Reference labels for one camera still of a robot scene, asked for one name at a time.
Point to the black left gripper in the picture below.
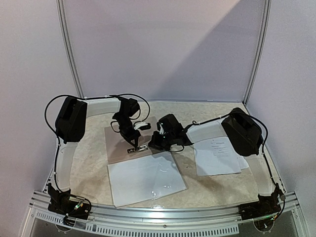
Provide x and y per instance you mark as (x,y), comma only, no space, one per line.
(130,138)

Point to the metal folder clip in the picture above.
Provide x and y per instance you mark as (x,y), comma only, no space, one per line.
(137,149)

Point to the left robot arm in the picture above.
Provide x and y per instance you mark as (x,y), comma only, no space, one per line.
(70,126)

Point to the stack of printed papers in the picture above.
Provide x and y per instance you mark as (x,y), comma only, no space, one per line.
(217,157)

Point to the perforated white cable tray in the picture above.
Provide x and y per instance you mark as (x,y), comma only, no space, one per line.
(52,225)

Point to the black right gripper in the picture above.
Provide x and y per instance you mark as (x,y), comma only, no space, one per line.
(159,138)

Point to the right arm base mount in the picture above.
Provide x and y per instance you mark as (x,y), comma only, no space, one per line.
(265,206)

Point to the aluminium front rail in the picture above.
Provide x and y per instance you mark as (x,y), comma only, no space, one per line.
(164,215)

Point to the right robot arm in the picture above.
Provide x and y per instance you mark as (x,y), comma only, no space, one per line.
(246,134)

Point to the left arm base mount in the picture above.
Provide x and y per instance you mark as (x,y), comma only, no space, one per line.
(67,204)

